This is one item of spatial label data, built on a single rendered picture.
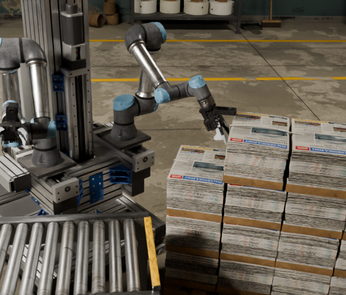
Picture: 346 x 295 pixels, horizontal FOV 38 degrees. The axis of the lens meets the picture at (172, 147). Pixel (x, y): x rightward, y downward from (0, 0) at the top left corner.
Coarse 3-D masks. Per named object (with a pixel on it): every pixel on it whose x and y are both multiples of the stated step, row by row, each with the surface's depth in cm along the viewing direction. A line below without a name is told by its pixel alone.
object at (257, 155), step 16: (240, 144) 234; (256, 144) 233; (272, 144) 234; (288, 144) 235; (224, 160) 242; (240, 160) 238; (256, 160) 236; (272, 160) 235; (240, 176) 242; (256, 176) 240; (272, 176) 239
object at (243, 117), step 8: (240, 112) 264; (248, 112) 265; (232, 120) 256; (240, 120) 256; (248, 120) 256; (256, 120) 257; (264, 120) 257; (272, 120) 258; (280, 120) 258; (288, 120) 259; (288, 128) 250
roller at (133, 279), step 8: (128, 224) 218; (128, 232) 213; (128, 240) 209; (128, 248) 204; (136, 248) 207; (128, 256) 200; (136, 256) 201; (128, 264) 196; (136, 264) 197; (128, 272) 192; (136, 272) 192; (128, 280) 189; (136, 280) 188; (128, 288) 186; (136, 288) 184
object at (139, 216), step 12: (24, 216) 221; (36, 216) 221; (48, 216) 222; (60, 216) 222; (72, 216) 222; (84, 216) 222; (96, 216) 223; (108, 216) 223; (120, 216) 223; (132, 216) 224; (144, 216) 224; (0, 228) 217; (60, 228) 221; (120, 228) 224; (144, 228) 226; (12, 240) 220; (60, 240) 224; (108, 240) 227
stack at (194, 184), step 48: (192, 192) 250; (240, 192) 245; (288, 192) 241; (192, 240) 264; (240, 240) 257; (288, 240) 252; (336, 240) 247; (192, 288) 296; (240, 288) 271; (288, 288) 266; (336, 288) 259
